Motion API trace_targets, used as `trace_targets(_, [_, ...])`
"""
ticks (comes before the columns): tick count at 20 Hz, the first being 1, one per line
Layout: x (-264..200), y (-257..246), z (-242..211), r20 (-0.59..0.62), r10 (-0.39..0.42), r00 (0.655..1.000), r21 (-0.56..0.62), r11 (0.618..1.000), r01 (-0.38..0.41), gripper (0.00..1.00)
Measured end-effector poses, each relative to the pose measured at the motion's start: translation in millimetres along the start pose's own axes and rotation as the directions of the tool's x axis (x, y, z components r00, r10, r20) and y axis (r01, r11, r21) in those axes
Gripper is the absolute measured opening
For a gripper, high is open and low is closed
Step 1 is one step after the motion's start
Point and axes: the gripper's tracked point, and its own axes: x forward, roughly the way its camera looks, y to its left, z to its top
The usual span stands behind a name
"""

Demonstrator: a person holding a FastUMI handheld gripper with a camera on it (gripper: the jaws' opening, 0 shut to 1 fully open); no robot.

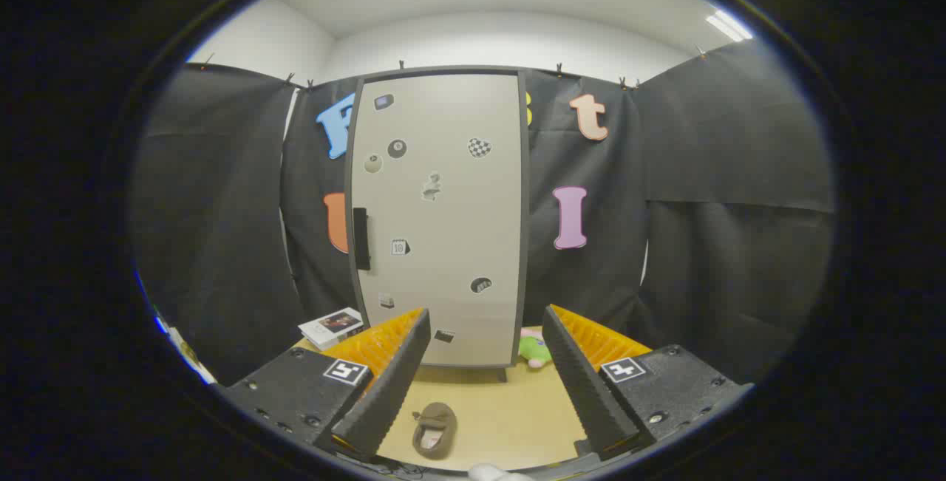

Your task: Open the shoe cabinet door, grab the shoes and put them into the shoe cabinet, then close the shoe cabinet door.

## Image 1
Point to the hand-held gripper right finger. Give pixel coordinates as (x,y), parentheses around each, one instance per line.
(584,385)

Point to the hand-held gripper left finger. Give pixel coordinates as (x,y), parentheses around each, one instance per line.
(392,385)

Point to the brown fuzzy shoe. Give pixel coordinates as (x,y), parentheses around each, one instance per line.
(442,416)

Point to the grey shoe cabinet door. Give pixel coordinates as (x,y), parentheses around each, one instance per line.
(443,244)

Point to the grey shoe cabinet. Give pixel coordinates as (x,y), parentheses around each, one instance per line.
(524,207)

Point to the green plush toy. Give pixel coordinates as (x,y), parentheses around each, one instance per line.
(533,350)

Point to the white book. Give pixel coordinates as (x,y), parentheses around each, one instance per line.
(329,329)

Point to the white printed object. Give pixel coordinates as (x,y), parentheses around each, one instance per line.
(188,355)

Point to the black backdrop cloth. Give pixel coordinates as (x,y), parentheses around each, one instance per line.
(702,171)

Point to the small ceiling light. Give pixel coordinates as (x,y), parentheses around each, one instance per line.
(728,25)

